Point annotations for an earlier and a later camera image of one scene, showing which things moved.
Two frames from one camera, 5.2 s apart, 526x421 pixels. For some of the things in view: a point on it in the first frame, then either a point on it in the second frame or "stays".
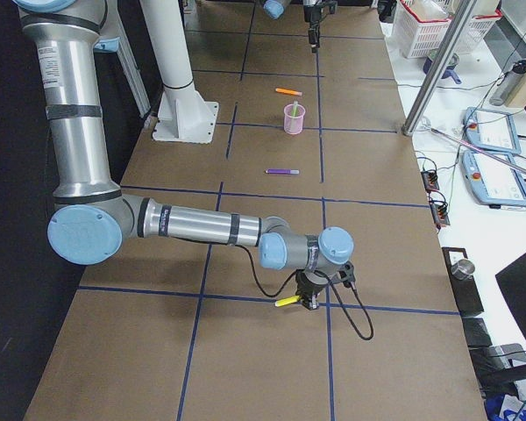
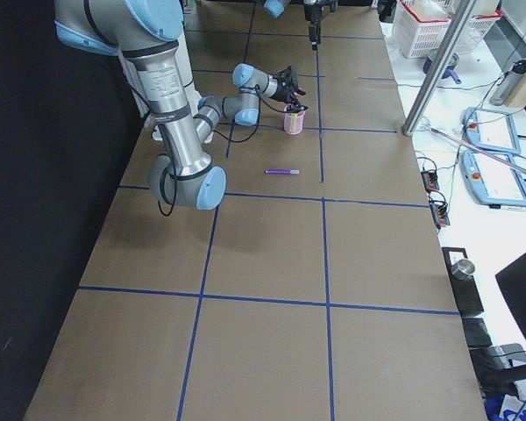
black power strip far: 430,180 stays
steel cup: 463,269 stays
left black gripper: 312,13 stays
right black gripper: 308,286 → 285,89
